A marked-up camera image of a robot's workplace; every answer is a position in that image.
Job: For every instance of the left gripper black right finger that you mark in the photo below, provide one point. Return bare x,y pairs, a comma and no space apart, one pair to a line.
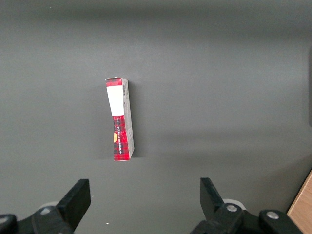
214,207

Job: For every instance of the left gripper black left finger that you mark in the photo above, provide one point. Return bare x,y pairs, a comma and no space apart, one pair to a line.
70,204

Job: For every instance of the oak wooden drawer cabinet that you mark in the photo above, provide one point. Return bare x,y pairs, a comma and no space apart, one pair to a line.
304,212

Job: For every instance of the red plaid cardboard box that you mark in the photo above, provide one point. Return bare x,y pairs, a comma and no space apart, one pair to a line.
117,102

